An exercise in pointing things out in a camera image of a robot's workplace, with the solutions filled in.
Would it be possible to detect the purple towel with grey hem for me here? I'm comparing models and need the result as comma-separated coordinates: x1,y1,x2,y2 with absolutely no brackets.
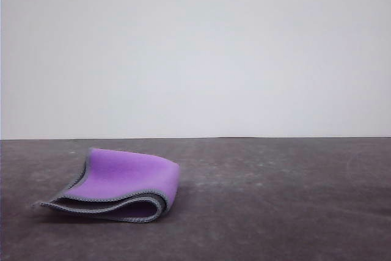
31,147,181,224

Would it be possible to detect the grey table cloth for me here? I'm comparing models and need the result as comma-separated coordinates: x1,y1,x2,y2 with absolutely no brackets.
0,138,391,261

